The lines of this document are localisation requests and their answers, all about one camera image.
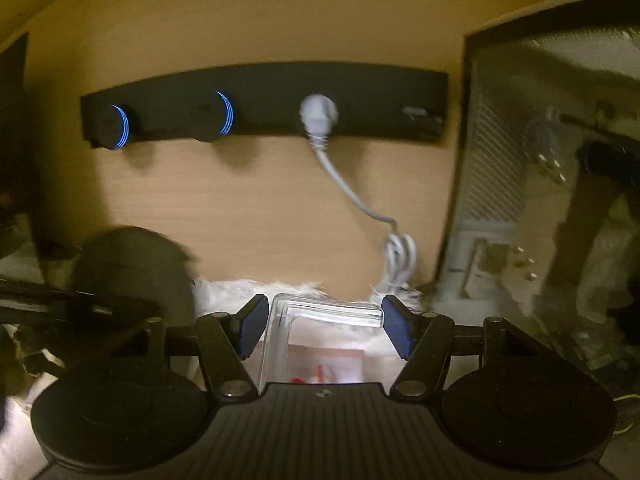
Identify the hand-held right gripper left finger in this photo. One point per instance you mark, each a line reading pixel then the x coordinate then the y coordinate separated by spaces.
pixel 252 325

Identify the grey computer case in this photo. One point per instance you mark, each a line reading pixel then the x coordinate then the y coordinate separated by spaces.
pixel 525 185

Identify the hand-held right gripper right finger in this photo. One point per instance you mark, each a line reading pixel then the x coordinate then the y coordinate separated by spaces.
pixel 397 330

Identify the red and white packet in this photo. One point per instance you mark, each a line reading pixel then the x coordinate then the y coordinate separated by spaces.
pixel 325 365

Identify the clear plastic box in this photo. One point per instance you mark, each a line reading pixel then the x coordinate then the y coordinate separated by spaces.
pixel 280 330

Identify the black power strip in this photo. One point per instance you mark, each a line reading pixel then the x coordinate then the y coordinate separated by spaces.
pixel 280 95

